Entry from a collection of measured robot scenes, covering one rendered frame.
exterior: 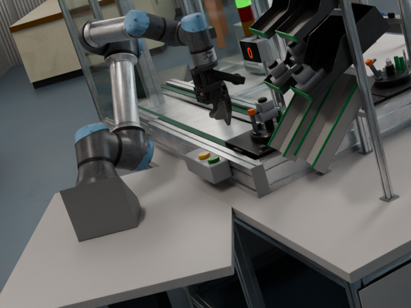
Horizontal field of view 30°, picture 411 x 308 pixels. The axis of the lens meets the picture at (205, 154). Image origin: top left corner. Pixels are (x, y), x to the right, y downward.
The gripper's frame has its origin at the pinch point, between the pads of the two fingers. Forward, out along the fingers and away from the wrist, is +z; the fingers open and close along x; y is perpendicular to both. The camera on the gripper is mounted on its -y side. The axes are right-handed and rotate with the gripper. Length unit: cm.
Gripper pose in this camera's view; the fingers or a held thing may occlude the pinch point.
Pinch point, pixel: (229, 120)
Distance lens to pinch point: 243.4
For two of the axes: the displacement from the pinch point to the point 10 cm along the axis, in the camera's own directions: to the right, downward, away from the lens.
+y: -8.6, 3.8, -3.2
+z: 2.8, 9.0, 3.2
